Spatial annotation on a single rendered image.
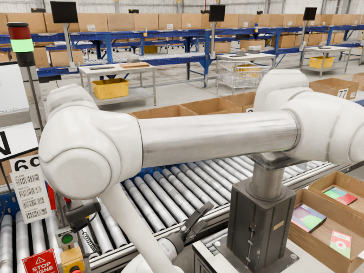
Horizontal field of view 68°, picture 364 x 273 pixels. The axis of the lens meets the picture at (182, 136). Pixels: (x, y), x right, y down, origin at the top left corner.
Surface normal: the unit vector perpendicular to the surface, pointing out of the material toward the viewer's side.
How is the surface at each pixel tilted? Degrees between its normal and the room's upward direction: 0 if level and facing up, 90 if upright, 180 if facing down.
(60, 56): 89
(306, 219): 0
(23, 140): 86
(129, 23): 90
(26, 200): 90
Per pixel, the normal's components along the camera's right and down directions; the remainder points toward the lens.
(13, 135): 0.76, 0.20
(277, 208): 0.54, 0.34
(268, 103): -0.89, -0.01
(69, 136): -0.07, -0.66
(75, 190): 0.26, 0.30
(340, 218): -0.83, 0.21
